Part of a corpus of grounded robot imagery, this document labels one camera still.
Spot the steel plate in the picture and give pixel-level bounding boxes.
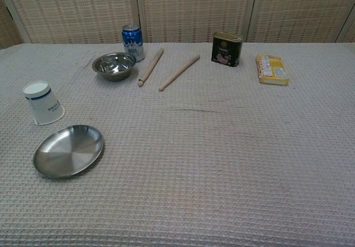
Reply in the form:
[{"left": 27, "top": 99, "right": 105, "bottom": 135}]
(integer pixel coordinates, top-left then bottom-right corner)
[{"left": 32, "top": 124, "right": 105, "bottom": 179}]

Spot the white paper cup blue band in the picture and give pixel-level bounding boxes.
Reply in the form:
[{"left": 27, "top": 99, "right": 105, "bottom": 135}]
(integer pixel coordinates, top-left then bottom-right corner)
[{"left": 22, "top": 80, "right": 66, "bottom": 126}]

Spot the wooden drumstick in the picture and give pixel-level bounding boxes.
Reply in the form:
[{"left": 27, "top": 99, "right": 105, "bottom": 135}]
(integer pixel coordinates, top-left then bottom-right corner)
[
  {"left": 138, "top": 48, "right": 165, "bottom": 88},
  {"left": 158, "top": 54, "right": 201, "bottom": 92}
]

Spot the beige waffle weave tablecloth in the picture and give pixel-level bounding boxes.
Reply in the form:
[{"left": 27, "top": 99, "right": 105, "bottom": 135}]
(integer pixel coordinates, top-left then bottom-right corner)
[{"left": 0, "top": 42, "right": 355, "bottom": 247}]

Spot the stainless steel bowl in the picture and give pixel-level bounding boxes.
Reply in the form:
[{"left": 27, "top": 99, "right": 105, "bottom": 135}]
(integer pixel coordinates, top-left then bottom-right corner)
[{"left": 92, "top": 52, "right": 137, "bottom": 82}]

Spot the black luncheon meat tin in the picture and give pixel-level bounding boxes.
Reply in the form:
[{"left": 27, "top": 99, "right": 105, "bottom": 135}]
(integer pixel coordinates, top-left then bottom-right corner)
[{"left": 211, "top": 31, "right": 244, "bottom": 68}]

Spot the blue drink can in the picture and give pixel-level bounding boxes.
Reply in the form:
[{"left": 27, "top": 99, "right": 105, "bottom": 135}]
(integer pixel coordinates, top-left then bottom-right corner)
[{"left": 121, "top": 24, "right": 145, "bottom": 63}]

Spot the yellow food packet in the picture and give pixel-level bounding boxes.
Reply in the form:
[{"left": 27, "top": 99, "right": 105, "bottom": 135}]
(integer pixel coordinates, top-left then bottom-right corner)
[{"left": 255, "top": 53, "right": 291, "bottom": 87}]

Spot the bamboo folding screen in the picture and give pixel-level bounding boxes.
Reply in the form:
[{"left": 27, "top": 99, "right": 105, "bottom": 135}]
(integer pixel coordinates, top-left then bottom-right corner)
[{"left": 0, "top": 0, "right": 355, "bottom": 50}]

